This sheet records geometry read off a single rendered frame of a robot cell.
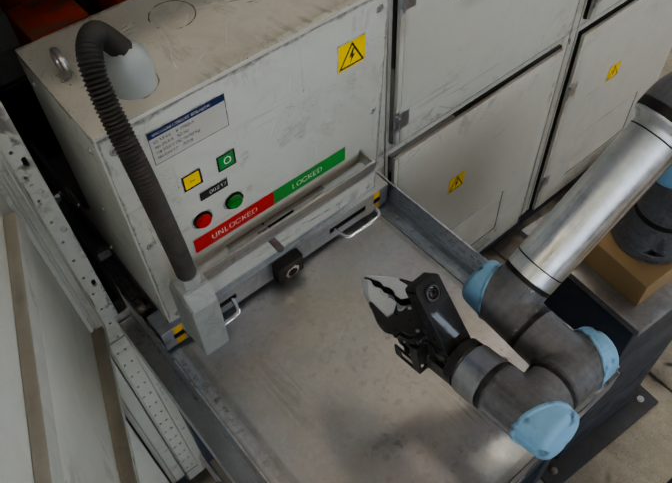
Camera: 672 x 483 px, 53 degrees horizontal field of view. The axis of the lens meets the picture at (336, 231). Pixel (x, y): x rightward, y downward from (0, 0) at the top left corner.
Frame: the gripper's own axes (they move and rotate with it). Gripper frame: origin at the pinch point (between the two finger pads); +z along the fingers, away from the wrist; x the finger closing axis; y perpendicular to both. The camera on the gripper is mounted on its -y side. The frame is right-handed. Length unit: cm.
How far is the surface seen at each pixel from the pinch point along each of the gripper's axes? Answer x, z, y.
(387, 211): 25.1, 27.0, 20.7
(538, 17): 85, 36, 6
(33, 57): -23, 35, -37
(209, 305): -20.6, 13.2, -1.4
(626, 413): 70, -12, 111
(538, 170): 106, 51, 76
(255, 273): -7.2, 26.9, 13.2
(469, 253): 26.9, 5.5, 19.8
